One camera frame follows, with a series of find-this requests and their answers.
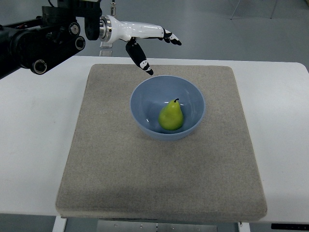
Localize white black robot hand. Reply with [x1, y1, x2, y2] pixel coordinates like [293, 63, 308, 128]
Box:
[99, 15, 182, 75]

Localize green pear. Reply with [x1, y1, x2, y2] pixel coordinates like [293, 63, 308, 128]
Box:
[158, 98, 184, 131]

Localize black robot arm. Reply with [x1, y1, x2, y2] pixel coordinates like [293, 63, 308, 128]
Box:
[0, 0, 102, 78]

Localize blue bowl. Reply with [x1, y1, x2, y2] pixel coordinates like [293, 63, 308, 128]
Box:
[130, 75, 206, 141]

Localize upper floor socket plate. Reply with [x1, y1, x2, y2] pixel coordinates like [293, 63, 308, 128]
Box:
[100, 42, 112, 48]

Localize floor socket plate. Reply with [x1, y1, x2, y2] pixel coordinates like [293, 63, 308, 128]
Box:
[99, 50, 112, 57]
[100, 42, 112, 48]

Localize lower floor socket plate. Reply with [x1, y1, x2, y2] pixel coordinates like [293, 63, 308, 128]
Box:
[99, 50, 112, 57]

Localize metal chair legs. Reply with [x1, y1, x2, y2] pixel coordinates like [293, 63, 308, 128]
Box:
[229, 0, 280, 20]

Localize grey felt mat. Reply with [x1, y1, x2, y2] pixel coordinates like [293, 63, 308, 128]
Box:
[56, 64, 267, 222]

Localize black table control panel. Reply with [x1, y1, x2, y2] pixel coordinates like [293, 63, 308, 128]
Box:
[271, 223, 309, 231]

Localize metal table frame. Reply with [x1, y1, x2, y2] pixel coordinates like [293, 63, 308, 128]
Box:
[52, 216, 251, 232]

